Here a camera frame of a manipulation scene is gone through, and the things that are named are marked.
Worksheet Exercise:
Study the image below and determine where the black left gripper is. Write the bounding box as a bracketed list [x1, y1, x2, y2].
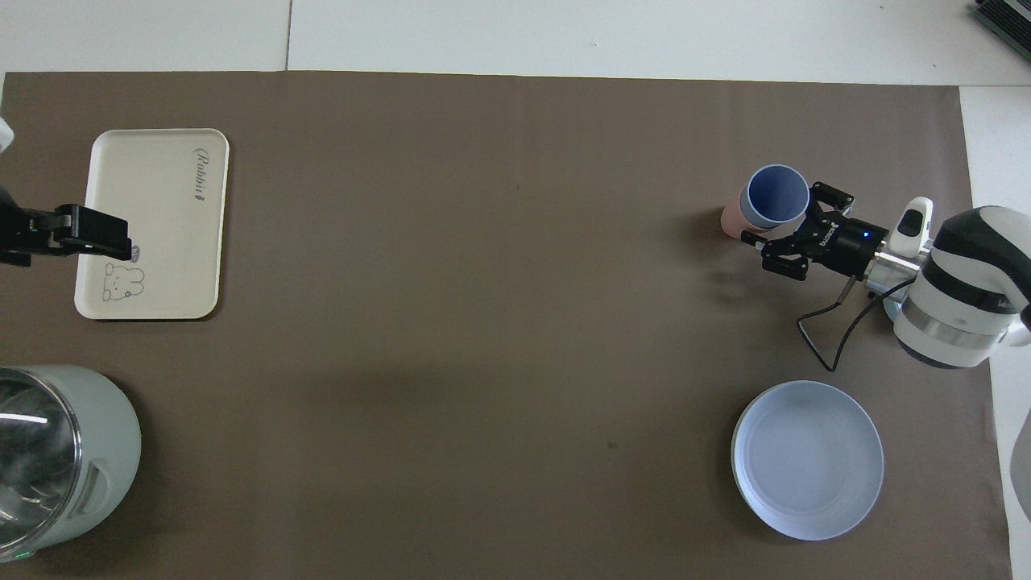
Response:
[0, 187, 133, 267]

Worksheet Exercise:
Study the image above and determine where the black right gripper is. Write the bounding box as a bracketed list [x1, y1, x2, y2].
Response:
[740, 182, 891, 282]

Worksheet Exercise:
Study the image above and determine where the dark blue plastic cup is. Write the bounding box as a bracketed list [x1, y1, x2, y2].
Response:
[739, 164, 810, 229]

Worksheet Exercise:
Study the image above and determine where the pink plastic cup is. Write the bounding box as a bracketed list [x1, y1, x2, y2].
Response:
[721, 189, 762, 240]

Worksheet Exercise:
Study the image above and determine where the cream tray with rabbit print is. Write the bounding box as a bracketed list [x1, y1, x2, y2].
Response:
[74, 128, 230, 321]

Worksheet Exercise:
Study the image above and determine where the pale green electric pot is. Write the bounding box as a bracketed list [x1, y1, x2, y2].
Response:
[0, 364, 143, 563]

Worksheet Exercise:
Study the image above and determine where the glass pot lid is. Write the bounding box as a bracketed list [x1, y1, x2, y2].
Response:
[0, 369, 83, 549]

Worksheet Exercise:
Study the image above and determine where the blue round plate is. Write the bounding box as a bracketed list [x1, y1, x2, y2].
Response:
[731, 380, 885, 541]

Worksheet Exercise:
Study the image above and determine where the dark ribbed device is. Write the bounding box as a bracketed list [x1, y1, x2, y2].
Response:
[973, 0, 1031, 39]

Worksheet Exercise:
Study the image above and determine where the brown table mat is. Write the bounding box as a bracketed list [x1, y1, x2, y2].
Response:
[0, 71, 1014, 580]

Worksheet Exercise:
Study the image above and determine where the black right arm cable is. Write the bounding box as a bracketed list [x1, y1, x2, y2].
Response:
[797, 276, 915, 373]

